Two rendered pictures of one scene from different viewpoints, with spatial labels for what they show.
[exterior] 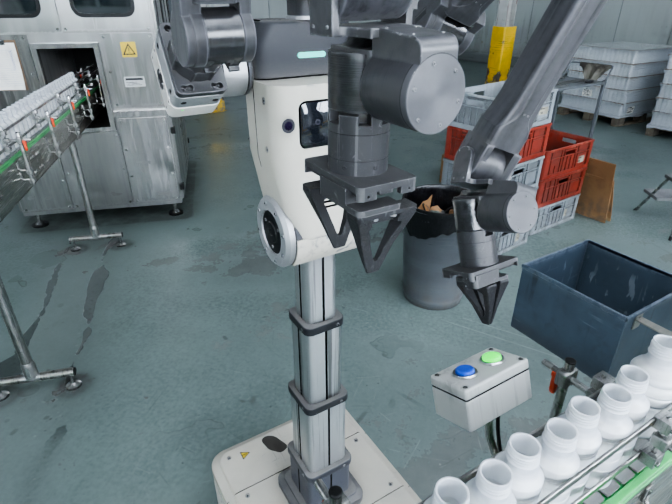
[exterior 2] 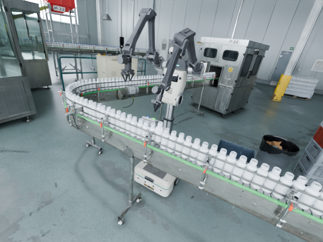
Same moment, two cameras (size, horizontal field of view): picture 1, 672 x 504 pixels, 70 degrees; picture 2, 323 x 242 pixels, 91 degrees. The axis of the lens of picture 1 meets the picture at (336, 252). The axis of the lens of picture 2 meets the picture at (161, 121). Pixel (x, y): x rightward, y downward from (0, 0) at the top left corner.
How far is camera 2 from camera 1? 1.38 m
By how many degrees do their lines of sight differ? 51
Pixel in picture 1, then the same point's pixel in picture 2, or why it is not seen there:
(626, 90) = not seen: outside the picture
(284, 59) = not seen: hidden behind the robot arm
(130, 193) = (213, 105)
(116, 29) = (229, 64)
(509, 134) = (164, 79)
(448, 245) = (267, 157)
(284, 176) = not seen: hidden behind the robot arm
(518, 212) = (154, 89)
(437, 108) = (120, 61)
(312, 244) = (164, 99)
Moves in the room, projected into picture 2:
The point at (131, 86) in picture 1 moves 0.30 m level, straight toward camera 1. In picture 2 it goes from (226, 79) to (222, 80)
